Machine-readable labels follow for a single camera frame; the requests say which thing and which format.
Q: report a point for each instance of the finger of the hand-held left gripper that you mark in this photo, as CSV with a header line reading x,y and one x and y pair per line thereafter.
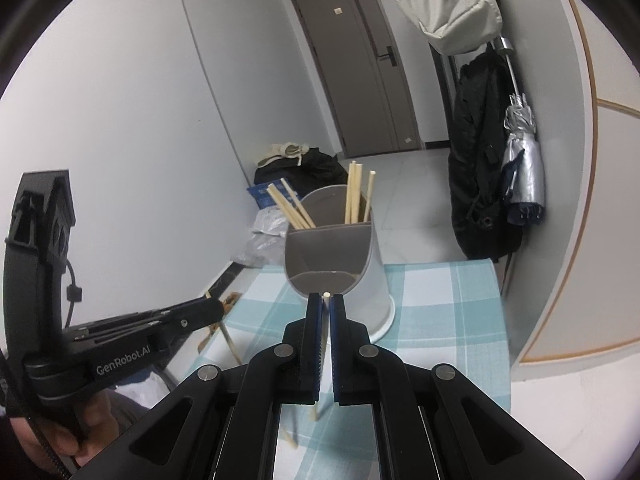
x,y
192,322
125,317

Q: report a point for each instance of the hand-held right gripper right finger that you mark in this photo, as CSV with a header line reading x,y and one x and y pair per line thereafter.
x,y
336,360

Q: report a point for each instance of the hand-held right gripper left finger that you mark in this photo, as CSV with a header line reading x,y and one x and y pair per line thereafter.
x,y
314,360

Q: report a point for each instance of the translucent white utensil holder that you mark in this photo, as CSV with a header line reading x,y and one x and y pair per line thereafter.
x,y
370,285

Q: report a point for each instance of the person's left hand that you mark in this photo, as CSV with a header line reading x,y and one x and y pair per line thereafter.
x,y
97,420

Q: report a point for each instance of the teal plaid tablecloth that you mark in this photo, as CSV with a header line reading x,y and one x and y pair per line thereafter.
x,y
440,320

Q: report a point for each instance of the white plastic bag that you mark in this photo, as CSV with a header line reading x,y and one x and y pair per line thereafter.
x,y
267,230

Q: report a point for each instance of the blue cardboard box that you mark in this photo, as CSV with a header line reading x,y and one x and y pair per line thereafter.
x,y
260,195

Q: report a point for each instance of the black bag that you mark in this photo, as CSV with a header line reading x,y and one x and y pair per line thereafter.
x,y
320,170

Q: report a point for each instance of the cream cloth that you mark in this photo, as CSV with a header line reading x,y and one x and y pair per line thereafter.
x,y
282,152

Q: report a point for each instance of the black hanging jacket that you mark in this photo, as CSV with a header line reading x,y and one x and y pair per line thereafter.
x,y
480,170

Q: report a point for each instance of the silver folded umbrella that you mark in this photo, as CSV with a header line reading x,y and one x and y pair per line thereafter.
x,y
525,170

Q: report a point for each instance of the grey-brown door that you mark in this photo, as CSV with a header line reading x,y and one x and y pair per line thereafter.
x,y
360,85

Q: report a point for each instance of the white wardrobe with gold trim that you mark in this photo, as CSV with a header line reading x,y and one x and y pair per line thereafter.
x,y
600,210

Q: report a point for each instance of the cream hanging bag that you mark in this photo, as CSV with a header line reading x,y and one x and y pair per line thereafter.
x,y
450,10

